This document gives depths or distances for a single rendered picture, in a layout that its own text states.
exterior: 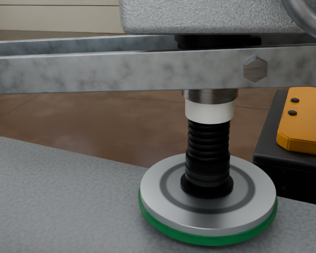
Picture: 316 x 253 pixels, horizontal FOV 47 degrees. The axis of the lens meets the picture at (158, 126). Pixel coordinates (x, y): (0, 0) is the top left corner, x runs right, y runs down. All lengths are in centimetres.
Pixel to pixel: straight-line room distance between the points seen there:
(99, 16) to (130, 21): 680
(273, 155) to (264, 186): 47
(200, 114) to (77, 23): 697
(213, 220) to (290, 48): 24
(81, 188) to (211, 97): 32
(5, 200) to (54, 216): 11
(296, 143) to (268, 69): 65
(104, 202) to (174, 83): 27
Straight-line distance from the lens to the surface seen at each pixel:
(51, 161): 78
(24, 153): 83
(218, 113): 49
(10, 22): 824
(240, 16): 38
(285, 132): 111
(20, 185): 72
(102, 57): 46
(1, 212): 67
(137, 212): 61
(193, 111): 50
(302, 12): 34
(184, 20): 38
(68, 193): 67
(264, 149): 109
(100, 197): 65
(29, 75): 50
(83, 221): 60
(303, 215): 63
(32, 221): 63
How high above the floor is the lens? 124
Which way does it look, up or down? 25 degrees down
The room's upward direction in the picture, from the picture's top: 2 degrees counter-clockwise
